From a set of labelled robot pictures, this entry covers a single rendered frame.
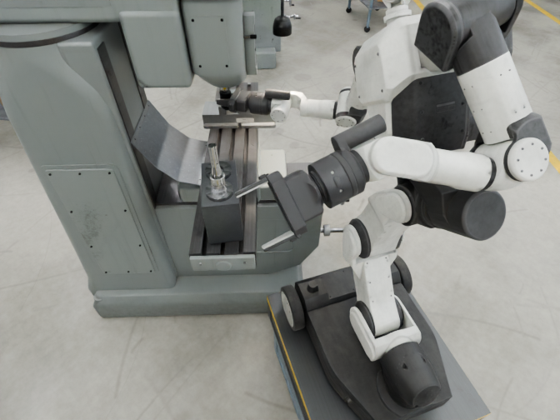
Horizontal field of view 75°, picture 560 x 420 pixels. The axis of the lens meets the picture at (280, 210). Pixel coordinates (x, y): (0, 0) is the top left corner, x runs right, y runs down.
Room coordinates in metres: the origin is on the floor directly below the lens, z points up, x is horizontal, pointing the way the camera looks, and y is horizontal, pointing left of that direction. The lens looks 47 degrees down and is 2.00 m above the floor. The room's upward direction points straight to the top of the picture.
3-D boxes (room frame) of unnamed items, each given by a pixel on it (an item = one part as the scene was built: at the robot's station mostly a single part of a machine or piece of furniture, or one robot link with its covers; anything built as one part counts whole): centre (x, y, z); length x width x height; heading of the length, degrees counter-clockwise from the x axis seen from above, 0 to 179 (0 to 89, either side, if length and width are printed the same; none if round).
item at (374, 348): (0.64, -0.39, 0.68); 0.21 x 0.20 x 0.13; 19
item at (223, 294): (1.33, 0.47, 0.10); 1.20 x 0.60 x 0.20; 92
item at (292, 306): (0.82, -0.06, 0.50); 0.20 x 0.05 x 0.20; 19
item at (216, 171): (0.86, 0.20, 1.30); 0.03 x 0.03 x 0.11
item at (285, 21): (1.45, -0.01, 1.48); 0.07 x 0.07 x 0.06
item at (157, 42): (1.34, 0.41, 1.47); 0.24 x 0.19 x 0.26; 2
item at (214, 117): (1.57, 0.19, 1.04); 0.35 x 0.15 x 0.11; 91
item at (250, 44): (1.34, 0.11, 1.45); 0.04 x 0.04 x 0.21; 2
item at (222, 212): (0.91, 0.20, 1.09); 0.22 x 0.12 x 0.20; 8
